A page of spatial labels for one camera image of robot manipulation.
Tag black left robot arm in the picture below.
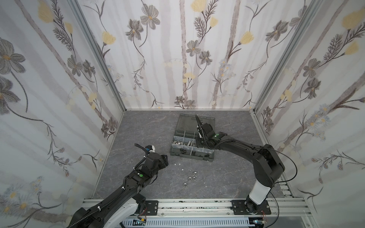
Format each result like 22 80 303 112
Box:
68 143 169 228

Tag clear plastic organizer box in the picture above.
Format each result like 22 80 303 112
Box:
170 114 214 162

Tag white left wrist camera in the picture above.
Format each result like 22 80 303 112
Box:
145 145 156 153

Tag white slotted cable duct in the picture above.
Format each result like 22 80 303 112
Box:
120 218 255 228

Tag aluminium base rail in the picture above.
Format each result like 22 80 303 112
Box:
82 199 314 228

